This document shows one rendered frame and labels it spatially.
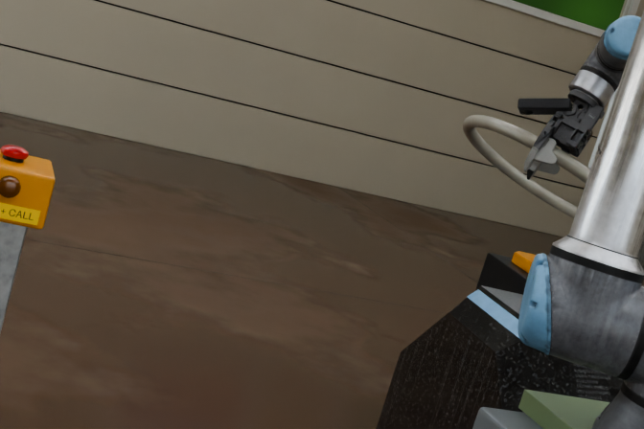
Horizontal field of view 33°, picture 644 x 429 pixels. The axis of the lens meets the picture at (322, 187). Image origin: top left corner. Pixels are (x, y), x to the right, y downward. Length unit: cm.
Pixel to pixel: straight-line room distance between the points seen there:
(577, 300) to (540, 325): 7
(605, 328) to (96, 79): 705
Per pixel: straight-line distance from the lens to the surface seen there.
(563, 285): 170
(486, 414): 186
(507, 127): 242
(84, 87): 848
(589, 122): 239
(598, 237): 171
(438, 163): 959
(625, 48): 229
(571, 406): 194
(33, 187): 156
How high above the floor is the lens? 141
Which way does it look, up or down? 9 degrees down
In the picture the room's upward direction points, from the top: 17 degrees clockwise
